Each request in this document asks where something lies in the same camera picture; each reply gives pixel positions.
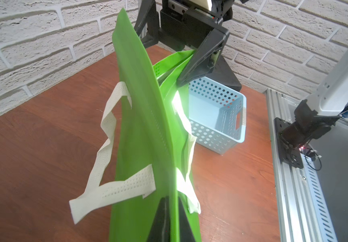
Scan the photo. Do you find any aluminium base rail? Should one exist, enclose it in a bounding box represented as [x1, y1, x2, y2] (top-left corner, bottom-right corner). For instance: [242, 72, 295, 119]
[265, 89, 337, 242]

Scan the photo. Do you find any green insulated delivery bag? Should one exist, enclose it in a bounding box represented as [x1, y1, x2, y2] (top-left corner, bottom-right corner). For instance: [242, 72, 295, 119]
[69, 10, 201, 242]

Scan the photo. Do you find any light blue plastic basket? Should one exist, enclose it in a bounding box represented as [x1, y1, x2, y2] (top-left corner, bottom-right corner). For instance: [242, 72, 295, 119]
[188, 77, 247, 155]

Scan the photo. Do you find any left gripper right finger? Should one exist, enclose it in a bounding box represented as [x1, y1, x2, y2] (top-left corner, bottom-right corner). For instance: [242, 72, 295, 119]
[179, 198, 196, 242]

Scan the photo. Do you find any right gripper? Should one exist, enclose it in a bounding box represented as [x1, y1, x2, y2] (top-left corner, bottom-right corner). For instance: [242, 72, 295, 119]
[134, 0, 233, 87]

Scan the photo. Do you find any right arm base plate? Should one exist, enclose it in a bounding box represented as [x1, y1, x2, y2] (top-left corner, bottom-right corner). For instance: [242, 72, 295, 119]
[274, 118, 304, 169]

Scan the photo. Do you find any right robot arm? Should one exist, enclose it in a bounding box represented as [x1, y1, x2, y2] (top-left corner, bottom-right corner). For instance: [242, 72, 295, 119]
[223, 1, 348, 111]

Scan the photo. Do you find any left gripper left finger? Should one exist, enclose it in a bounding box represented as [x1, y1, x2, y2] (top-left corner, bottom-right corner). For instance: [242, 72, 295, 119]
[147, 196, 170, 242]

